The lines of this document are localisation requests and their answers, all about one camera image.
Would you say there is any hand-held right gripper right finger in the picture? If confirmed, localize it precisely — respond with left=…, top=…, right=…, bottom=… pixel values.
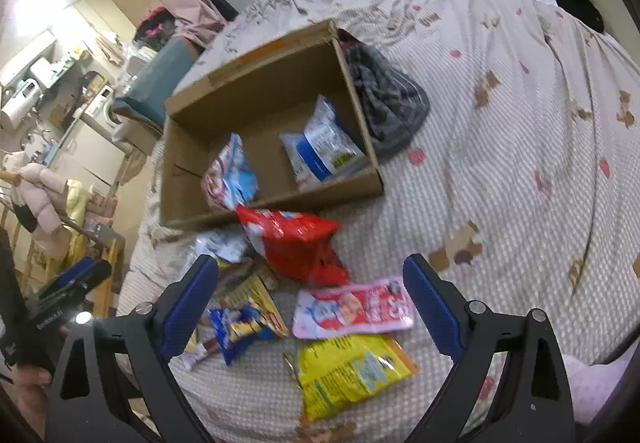
left=403, top=253, right=577, bottom=443

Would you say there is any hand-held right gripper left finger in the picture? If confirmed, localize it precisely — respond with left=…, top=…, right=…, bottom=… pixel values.
left=44, top=254, right=221, bottom=443

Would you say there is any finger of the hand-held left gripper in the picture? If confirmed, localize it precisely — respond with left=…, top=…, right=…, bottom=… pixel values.
left=37, top=257, right=113, bottom=302

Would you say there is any white snack packet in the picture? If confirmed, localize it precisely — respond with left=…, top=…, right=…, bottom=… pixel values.
left=194, top=228, right=251, bottom=264

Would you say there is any cardboard box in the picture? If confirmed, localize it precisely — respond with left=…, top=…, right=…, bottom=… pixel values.
left=159, top=19, right=386, bottom=230

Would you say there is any person's left hand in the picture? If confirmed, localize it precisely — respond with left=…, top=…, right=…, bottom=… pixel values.
left=12, top=365, right=55, bottom=421

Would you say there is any wooden chair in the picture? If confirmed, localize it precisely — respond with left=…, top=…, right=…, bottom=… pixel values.
left=75, top=223, right=126, bottom=319

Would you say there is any small white stick packet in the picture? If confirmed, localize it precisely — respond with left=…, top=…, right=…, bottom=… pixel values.
left=180, top=328, right=221, bottom=371

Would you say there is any small blue snack packet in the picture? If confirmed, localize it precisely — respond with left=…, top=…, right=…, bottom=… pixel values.
left=209, top=303, right=278, bottom=366

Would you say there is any yellow garment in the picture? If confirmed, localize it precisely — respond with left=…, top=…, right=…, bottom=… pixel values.
left=65, top=179, right=93, bottom=226

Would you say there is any yellow striped snack packet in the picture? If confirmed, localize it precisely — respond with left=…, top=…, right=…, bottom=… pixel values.
left=220, top=270, right=289, bottom=339

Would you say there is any pink snack packet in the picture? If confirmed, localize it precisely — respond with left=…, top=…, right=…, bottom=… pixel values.
left=291, top=275, right=416, bottom=340

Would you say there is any pink puffer jacket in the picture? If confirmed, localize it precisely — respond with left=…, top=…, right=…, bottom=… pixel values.
left=11, top=162, right=71, bottom=249

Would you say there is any yellow snack bag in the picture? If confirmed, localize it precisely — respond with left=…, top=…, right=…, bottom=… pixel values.
left=283, top=334, right=420, bottom=422

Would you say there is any red white blue snack bag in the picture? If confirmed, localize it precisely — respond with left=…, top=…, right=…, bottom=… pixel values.
left=201, top=133, right=260, bottom=211

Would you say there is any white washing machine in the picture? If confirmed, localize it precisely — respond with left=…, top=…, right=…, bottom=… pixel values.
left=82, top=86, right=126, bottom=139

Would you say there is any white kitchen appliance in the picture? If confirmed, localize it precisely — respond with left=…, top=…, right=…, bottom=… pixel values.
left=0, top=78, right=41, bottom=129

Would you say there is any pink cloth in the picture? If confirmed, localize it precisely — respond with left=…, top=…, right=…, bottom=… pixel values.
left=565, top=348, right=636, bottom=424

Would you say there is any printed blanket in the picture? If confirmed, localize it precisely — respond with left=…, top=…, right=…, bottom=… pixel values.
left=116, top=0, right=640, bottom=443

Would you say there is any blue and white snack bag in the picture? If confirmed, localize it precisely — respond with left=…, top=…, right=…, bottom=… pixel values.
left=279, top=94, right=371, bottom=191

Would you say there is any teal cushion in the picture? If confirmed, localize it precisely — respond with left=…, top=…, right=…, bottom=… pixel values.
left=111, top=37, right=201, bottom=124

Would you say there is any grey striped cloth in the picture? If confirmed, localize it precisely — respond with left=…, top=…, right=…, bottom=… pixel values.
left=339, top=39, right=431, bottom=159

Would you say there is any black and pink bag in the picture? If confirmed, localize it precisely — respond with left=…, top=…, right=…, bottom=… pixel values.
left=136, top=6, right=176, bottom=49

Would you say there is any black cloth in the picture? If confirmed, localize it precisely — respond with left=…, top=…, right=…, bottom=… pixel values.
left=542, top=0, right=606, bottom=33

